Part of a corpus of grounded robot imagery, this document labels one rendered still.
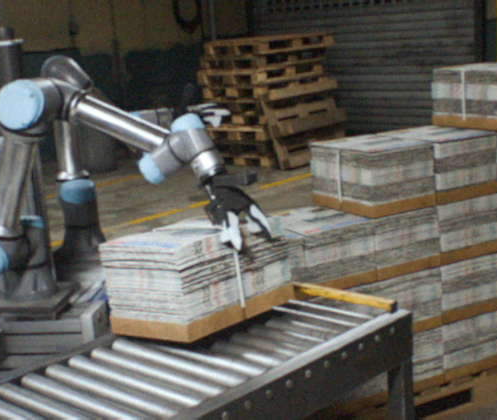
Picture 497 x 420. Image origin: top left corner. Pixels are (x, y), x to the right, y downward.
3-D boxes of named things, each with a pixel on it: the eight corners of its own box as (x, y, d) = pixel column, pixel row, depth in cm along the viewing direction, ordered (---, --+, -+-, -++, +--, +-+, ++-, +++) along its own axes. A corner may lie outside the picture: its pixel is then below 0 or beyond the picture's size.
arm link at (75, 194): (65, 227, 304) (61, 187, 301) (61, 219, 317) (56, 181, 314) (102, 222, 308) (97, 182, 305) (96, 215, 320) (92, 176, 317)
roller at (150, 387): (82, 370, 222) (80, 351, 221) (220, 418, 191) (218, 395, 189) (65, 377, 219) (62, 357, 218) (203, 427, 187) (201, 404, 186)
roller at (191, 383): (104, 362, 227) (101, 343, 226) (242, 407, 195) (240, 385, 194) (87, 368, 224) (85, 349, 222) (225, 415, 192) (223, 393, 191)
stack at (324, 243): (196, 446, 345) (176, 230, 327) (439, 370, 399) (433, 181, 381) (247, 489, 312) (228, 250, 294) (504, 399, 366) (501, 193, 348)
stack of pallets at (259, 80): (276, 146, 1099) (268, 35, 1071) (342, 149, 1040) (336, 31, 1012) (201, 165, 1000) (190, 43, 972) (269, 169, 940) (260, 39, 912)
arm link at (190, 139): (177, 131, 231) (202, 112, 228) (197, 168, 229) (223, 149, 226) (161, 129, 224) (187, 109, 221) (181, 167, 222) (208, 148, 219)
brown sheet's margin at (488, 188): (374, 191, 367) (374, 180, 366) (430, 180, 380) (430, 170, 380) (440, 204, 334) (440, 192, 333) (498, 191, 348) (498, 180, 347)
